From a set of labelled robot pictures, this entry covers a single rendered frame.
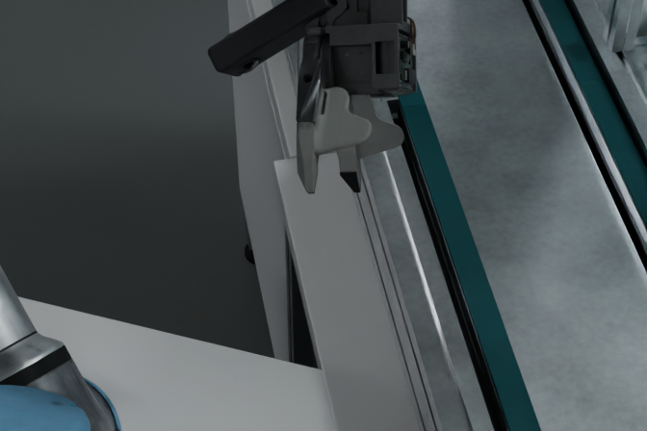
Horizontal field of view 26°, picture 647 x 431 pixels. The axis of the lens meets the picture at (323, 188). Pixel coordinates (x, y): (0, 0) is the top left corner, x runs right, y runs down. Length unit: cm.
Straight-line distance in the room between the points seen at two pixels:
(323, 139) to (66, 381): 30
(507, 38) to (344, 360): 48
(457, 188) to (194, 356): 34
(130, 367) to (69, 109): 158
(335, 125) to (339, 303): 40
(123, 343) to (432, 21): 56
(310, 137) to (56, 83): 197
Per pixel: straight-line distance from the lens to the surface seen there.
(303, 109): 112
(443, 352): 133
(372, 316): 147
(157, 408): 142
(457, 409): 130
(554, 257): 147
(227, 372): 143
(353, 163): 124
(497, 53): 169
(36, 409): 111
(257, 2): 184
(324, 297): 149
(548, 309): 143
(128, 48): 311
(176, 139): 289
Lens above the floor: 202
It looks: 47 degrees down
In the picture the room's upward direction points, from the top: straight up
